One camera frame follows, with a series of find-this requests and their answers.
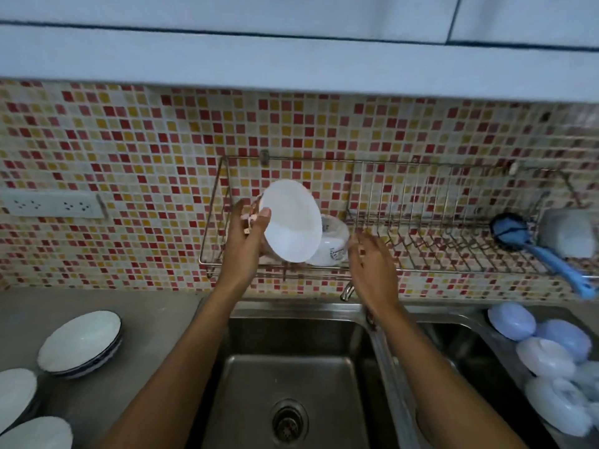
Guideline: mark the white bowl with print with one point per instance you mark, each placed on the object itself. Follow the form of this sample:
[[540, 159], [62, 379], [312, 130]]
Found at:
[[332, 243]]

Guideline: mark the person's left forearm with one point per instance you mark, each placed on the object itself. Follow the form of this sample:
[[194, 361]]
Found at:
[[187, 364]]

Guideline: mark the stainless steel double sink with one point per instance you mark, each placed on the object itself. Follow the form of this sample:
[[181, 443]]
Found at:
[[299, 369]]

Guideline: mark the person's left thumb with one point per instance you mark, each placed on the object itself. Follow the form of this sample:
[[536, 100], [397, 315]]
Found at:
[[261, 223]]

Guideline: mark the white wall power strip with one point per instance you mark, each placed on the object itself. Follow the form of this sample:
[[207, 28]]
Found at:
[[47, 204]]

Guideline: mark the plain white bowl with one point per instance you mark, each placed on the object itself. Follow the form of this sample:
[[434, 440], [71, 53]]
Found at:
[[292, 222]]

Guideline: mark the round sink drain strainer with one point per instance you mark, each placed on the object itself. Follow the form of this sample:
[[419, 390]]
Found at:
[[289, 420]]

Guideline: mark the person's right hand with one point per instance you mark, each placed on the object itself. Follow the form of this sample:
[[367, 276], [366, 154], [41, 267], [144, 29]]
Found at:
[[376, 280]]

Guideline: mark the person's right thumb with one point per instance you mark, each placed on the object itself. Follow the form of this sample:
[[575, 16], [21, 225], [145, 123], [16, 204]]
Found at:
[[354, 264]]

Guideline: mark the chrome faucet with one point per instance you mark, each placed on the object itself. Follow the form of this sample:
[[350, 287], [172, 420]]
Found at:
[[347, 290]]

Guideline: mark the blue striped bowl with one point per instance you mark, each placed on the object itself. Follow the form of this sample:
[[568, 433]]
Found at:
[[100, 367]]

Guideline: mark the white plate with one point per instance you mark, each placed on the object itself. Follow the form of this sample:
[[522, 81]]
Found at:
[[14, 397], [35, 437]]

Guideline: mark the blue round plastic lid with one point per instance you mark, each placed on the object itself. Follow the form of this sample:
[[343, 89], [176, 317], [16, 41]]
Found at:
[[512, 321], [566, 336]]

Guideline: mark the pale grey plastic container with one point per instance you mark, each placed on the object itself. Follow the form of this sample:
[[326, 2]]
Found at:
[[568, 233]]

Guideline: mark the pale round plastic lid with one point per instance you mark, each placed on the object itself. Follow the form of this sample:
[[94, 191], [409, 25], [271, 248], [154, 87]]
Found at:
[[557, 406], [545, 359]]

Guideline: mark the white bowl with dark rim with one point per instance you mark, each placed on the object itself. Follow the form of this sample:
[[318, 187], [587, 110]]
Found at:
[[77, 341]]

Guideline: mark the white upper cabinet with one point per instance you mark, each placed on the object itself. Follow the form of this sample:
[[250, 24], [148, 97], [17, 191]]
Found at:
[[299, 42]]

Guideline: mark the person's right forearm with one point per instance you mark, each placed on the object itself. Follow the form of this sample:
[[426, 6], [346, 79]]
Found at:
[[435, 383]]

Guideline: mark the blue dish brush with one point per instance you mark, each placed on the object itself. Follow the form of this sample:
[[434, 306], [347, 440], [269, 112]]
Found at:
[[547, 259]]

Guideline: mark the person's left hand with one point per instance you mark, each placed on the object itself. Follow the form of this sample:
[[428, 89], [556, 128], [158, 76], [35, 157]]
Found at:
[[238, 257]]

